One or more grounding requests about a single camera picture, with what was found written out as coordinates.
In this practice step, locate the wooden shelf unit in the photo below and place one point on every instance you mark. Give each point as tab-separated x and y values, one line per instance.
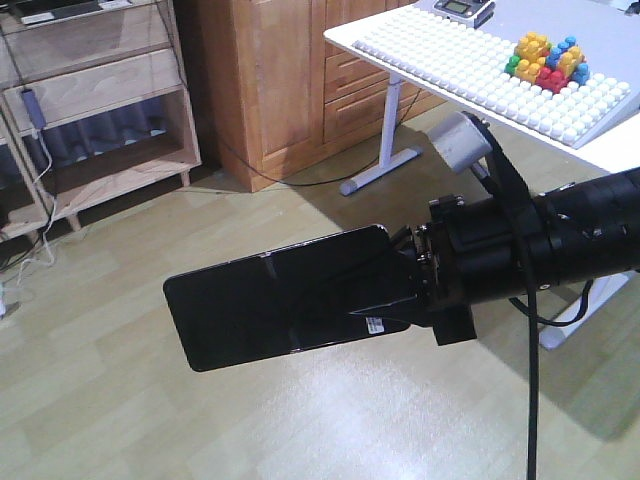
93	107

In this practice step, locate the grey laptop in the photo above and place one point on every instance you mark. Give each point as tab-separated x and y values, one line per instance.
42	11

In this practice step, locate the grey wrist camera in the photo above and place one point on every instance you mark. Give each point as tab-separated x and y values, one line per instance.
459	142

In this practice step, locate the colourful toy brick pile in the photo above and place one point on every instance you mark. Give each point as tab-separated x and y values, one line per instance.
551	66

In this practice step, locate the grey digital device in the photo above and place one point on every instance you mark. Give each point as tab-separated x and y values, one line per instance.
462	10

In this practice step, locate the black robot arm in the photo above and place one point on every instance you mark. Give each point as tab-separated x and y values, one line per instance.
582	232

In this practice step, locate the black smartphone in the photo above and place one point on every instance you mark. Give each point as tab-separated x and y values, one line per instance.
335	289

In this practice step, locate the white desk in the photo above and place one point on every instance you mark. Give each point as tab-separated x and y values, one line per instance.
613	152

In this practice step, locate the white studded building baseplate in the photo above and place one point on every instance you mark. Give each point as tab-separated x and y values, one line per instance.
468	63

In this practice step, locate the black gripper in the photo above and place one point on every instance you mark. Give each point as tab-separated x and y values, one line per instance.
474	257

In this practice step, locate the wooden drawer cabinet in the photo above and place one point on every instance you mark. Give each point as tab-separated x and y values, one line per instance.
269	95

